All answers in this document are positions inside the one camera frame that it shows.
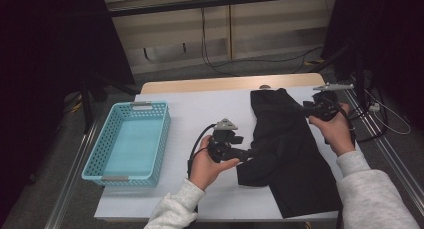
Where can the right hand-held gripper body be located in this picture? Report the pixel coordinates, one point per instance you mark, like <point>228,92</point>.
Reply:
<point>326,105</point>

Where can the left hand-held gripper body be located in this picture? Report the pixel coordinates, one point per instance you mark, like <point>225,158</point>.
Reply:
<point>220,149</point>

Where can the black pants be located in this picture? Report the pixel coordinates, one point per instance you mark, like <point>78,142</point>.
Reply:
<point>286,149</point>

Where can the light blue plastic basket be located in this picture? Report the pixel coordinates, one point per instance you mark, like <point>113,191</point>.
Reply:
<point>133,145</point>

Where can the person's left hand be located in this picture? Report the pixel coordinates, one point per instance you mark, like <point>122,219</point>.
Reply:
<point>203,169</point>

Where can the person's right hand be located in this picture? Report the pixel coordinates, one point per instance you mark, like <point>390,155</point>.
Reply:
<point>336,132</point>

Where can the small yellow object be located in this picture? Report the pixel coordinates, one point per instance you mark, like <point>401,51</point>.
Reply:
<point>315,61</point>

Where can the black stand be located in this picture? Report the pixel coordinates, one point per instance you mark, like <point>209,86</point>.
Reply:
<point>87,109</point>
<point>359,72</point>

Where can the white table cover sheet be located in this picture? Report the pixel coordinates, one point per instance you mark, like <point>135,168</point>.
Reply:
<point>200,105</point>

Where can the white power adapter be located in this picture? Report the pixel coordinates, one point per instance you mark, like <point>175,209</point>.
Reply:
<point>374,107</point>

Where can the black curtain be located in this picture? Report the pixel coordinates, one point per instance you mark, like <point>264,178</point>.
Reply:
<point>40,55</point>
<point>393,29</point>

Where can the black metal crossbar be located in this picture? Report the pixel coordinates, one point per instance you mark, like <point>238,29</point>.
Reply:
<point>213,2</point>

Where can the metal floor rail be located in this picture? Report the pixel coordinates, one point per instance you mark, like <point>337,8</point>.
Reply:
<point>393,155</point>
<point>71,179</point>

